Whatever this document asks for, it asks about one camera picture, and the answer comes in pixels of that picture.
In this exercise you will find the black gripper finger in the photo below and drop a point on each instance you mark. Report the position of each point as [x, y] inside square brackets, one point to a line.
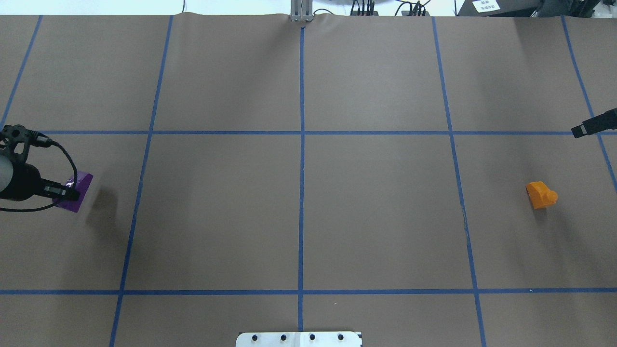
[603, 122]

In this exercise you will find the purple trapezoid block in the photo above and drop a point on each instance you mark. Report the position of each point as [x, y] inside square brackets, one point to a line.
[78, 188]

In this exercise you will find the orange trapezoid block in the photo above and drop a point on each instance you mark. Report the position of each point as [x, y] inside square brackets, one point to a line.
[540, 195]

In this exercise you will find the brown paper table mat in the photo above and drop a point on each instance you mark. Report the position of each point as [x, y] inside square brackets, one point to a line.
[367, 174]

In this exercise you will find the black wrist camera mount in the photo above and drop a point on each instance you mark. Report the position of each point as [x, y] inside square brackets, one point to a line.
[16, 141]

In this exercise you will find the white camera mast with base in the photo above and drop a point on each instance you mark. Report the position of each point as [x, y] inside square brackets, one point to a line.
[300, 339]

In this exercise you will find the aluminium frame post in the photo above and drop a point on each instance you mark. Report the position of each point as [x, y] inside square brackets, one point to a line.
[301, 11]

